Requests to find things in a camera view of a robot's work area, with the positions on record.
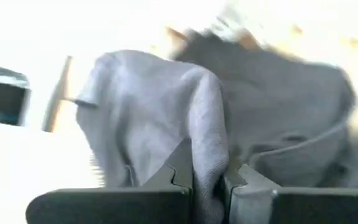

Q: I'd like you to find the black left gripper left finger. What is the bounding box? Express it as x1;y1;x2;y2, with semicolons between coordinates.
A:
25;138;194;224

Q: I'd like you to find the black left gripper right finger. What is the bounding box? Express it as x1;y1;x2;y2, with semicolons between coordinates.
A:
223;164;358;224

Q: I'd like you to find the white and teal clothing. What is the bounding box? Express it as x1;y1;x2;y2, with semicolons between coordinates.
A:
73;49;229;224

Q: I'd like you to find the dark grey garment with cord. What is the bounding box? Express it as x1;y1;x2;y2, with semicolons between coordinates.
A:
171;29;358;189

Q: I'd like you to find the brown slanted pole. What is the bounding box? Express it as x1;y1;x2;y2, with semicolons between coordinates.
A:
41;55;74;133

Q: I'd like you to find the dark box with blue stripe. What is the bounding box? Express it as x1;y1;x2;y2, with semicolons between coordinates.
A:
0;61;31;127

